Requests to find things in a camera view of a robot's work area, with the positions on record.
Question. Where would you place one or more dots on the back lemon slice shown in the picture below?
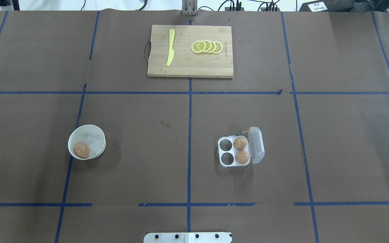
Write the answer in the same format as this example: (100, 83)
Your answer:
(218, 47)

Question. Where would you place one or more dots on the brown egg from bowl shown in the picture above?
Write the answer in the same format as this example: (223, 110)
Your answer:
(82, 150)

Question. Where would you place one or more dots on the wooden cutting board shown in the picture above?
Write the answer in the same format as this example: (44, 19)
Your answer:
(187, 64)

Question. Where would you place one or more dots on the yellow plastic knife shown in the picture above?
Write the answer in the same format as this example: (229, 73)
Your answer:
(171, 52)

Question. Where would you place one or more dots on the lower brown egg in box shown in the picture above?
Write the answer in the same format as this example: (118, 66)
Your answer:
(242, 157)

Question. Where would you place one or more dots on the clear plastic egg box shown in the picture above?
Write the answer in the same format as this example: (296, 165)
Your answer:
(255, 148)

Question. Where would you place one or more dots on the aluminium frame post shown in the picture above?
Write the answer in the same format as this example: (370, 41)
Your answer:
(190, 7)

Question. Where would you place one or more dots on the black labelled box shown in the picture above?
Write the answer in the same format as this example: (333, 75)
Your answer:
(327, 6)

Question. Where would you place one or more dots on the lemon slice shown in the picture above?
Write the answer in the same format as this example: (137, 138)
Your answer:
(218, 47)
(213, 47)
(198, 46)
(207, 45)

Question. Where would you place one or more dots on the white bowl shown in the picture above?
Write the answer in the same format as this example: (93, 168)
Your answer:
(93, 136)

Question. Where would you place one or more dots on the upper brown egg in box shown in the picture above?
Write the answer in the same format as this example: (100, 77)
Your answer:
(240, 143)

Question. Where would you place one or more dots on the front lemon slice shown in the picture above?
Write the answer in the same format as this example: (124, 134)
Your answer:
(198, 46)

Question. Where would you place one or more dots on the brown egg in box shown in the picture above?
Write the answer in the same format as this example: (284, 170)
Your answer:
(242, 157)
(240, 143)

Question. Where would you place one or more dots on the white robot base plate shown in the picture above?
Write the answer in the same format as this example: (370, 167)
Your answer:
(189, 237)

